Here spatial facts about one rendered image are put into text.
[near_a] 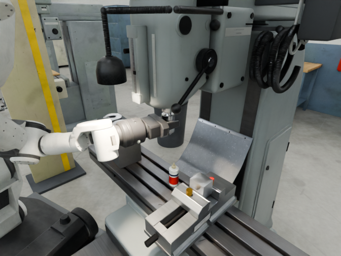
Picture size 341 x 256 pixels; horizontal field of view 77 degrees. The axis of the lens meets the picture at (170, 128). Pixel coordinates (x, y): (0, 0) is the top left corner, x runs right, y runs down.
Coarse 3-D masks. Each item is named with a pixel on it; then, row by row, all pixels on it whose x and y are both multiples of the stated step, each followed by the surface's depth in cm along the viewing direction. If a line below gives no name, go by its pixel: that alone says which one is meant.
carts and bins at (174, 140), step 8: (184, 104) 267; (160, 112) 269; (184, 112) 275; (176, 120) 272; (184, 120) 283; (176, 128) 278; (184, 128) 291; (168, 136) 283; (176, 136) 285; (160, 144) 296; (168, 144) 289; (176, 144) 291
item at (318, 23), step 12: (312, 0) 52; (324, 0) 50; (336, 0) 49; (312, 12) 53; (324, 12) 51; (336, 12) 50; (300, 24) 55; (312, 24) 53; (324, 24) 52; (336, 24) 51; (300, 36) 56; (312, 36) 54; (324, 36) 52; (336, 36) 54
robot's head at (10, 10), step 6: (0, 0) 42; (6, 0) 43; (0, 6) 43; (6, 6) 43; (12, 6) 44; (0, 12) 44; (6, 12) 45; (12, 12) 46; (0, 18) 46; (6, 18) 47
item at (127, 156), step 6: (108, 114) 109; (114, 114) 109; (120, 114) 109; (114, 120) 103; (138, 144) 102; (120, 150) 97; (126, 150) 99; (132, 150) 102; (138, 150) 104; (120, 156) 98; (126, 156) 101; (132, 156) 103; (138, 156) 105; (114, 162) 105; (120, 162) 100; (126, 162) 102; (132, 162) 104; (120, 168) 101
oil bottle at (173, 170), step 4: (172, 168) 87; (176, 168) 87; (172, 172) 87; (176, 172) 87; (172, 176) 88; (176, 176) 88; (172, 180) 89; (176, 180) 89; (172, 184) 90; (176, 184) 90
